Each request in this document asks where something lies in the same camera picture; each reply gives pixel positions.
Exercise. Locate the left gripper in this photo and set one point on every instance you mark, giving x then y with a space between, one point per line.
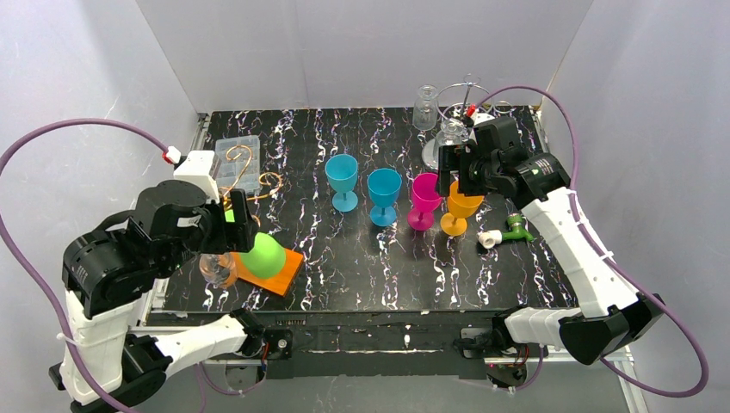
240 222

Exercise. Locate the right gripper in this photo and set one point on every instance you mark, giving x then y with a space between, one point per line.
451 169

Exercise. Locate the pink wine glass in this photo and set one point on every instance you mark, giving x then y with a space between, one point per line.
425 200

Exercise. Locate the orange wine glass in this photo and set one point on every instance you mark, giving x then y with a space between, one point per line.
460 208

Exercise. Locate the blue wine glass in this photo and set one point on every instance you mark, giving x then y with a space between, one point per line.
342 172
384 187

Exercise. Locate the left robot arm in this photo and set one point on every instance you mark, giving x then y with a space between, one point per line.
107 271

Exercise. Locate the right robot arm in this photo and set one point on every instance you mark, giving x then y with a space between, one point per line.
611 313

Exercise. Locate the clear glass on silver rack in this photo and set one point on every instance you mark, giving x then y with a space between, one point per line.
452 132

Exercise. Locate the green wine glass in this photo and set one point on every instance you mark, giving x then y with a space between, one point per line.
264 262

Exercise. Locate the clear wine glass front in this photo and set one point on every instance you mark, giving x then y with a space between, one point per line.
218 270

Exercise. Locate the upright blue wine glass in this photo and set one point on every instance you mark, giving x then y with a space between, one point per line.
342 172

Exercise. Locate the clear glass rear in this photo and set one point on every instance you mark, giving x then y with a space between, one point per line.
425 113

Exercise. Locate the clear plastic organizer box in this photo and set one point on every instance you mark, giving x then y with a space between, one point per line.
239 163

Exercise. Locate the green white pipe fitting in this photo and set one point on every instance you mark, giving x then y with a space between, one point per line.
517 231

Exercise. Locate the silver wire glass rack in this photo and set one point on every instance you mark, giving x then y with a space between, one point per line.
466 112

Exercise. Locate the aluminium base frame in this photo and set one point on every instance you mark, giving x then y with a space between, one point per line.
317 346

